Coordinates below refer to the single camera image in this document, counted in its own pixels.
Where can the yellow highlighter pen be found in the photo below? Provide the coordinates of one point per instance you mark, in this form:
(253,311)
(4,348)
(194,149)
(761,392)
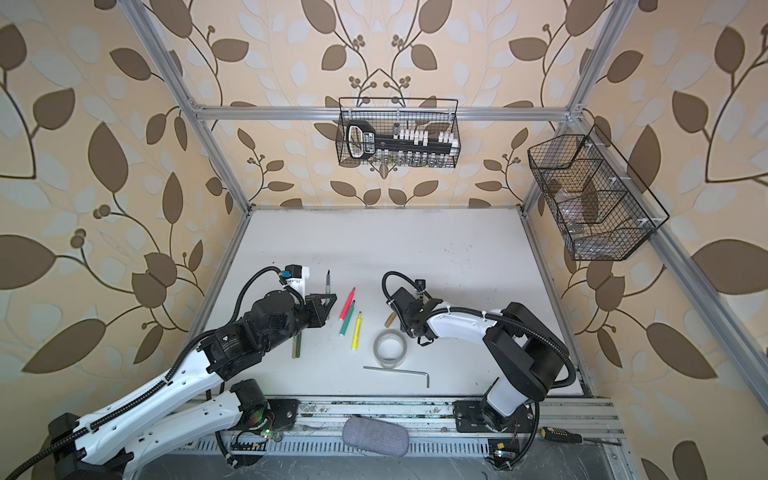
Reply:
(357,332)

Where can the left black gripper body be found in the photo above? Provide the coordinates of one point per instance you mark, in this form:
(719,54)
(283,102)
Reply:
(310,314)

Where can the black socket holder tool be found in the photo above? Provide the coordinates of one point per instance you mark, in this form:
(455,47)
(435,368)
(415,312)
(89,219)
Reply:
(362,140)

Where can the metal hex key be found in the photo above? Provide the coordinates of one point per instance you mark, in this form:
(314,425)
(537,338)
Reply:
(425,375)

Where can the clear tape roll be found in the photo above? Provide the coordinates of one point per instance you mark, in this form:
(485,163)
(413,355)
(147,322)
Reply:
(390,349)

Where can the yellow black screwdriver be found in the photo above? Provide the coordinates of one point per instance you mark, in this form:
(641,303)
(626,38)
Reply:
(560,436)

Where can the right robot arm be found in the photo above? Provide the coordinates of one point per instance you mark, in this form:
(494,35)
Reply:
(533,360)

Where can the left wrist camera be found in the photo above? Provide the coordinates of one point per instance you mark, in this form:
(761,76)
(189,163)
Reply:
(296,276)

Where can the teal highlighter pen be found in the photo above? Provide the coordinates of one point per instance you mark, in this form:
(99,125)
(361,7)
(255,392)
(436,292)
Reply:
(346,322)

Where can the pink highlighter pen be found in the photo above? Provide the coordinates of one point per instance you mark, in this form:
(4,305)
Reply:
(347,305)

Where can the back wire basket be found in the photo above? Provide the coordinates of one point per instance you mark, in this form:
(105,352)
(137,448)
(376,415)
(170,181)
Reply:
(433,113)

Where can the wire basket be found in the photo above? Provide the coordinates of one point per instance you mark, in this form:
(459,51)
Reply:
(433,113)
(602,207)

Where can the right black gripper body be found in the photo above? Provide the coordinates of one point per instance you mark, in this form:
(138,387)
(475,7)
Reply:
(404,326)

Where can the right wire basket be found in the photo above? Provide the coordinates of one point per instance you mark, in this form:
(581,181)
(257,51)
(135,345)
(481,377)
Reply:
(602,207)

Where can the grey fabric pouch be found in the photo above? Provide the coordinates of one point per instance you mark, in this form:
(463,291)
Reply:
(376,436)

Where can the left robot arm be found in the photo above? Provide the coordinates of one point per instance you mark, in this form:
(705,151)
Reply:
(119,439)

